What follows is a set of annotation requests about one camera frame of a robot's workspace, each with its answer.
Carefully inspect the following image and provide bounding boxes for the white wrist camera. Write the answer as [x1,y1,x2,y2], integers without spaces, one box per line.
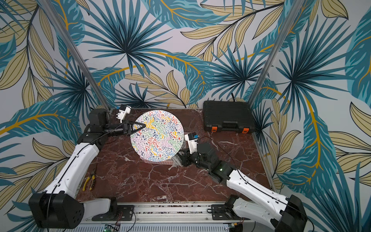
[185,132,199,154]
[117,104,131,123]

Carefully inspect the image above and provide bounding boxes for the aluminium corner post right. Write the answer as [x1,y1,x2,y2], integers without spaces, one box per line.
[248,1,304,106]

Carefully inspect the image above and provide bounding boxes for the aluminium corner post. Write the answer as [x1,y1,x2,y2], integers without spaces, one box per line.
[39,0,110,111]
[248,1,304,106]

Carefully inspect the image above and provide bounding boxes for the colourful squiggle pattern plate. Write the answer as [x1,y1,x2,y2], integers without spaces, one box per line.
[130,110,185,159]

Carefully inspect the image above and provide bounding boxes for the aluminium corner post left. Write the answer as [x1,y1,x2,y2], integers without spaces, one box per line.
[39,0,110,111]

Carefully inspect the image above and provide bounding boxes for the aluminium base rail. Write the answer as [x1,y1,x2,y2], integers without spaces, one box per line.
[72,202,275,232]

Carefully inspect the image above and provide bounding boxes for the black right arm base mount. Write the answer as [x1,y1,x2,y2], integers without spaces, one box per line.
[207,205,247,221]

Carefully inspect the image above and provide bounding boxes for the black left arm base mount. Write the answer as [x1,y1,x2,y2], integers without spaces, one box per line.
[92,205,134,221]

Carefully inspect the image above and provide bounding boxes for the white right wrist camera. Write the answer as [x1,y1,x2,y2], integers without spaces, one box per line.
[185,132,199,154]

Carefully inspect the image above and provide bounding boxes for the black plastic tool case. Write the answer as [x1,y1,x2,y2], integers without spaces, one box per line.
[203,101,256,134]

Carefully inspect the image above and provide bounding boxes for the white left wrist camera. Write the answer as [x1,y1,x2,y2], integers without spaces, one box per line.
[117,104,131,123]

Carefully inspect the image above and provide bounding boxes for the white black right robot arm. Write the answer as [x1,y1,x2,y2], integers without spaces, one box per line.
[180,140,308,232]

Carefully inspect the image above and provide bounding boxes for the pink perforated plastic basket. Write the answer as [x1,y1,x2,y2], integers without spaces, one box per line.
[141,157,174,165]

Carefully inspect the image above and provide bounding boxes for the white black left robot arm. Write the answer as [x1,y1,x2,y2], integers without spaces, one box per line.
[29,106,146,229]

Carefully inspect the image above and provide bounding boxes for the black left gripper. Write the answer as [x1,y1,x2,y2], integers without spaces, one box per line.
[103,119,146,137]

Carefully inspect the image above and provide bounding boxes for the grey microfibre cloth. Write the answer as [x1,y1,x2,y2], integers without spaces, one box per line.
[172,151,186,167]

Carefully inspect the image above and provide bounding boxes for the yellow handled pliers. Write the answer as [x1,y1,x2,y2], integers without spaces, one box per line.
[82,173,96,191]

